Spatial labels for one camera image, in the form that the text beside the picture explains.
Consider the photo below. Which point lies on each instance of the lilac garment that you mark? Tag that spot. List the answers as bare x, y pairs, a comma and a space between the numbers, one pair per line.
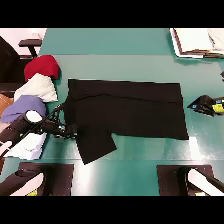
23, 106

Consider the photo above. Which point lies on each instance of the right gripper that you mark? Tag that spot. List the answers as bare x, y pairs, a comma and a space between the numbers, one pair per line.
210, 105

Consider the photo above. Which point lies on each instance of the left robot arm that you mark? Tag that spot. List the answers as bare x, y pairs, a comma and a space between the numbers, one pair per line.
18, 128

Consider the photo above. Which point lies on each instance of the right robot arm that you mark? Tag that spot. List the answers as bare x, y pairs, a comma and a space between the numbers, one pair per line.
173, 180

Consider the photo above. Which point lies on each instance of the black T-shirt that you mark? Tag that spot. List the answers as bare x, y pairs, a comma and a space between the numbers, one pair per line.
133, 110

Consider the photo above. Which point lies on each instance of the white garment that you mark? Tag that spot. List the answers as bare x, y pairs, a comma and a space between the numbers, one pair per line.
38, 88
30, 146

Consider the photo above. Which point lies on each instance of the red garment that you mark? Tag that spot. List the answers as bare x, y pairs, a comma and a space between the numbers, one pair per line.
41, 66

